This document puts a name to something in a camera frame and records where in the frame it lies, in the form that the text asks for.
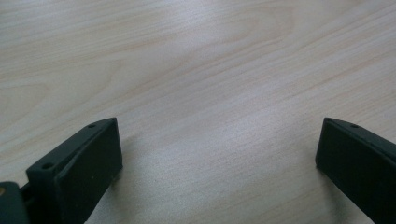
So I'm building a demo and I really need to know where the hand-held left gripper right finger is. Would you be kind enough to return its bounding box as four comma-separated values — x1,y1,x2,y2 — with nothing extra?
315,117,396,224

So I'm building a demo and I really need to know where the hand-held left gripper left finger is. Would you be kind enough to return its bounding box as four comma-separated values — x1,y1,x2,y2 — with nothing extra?
25,117,123,224

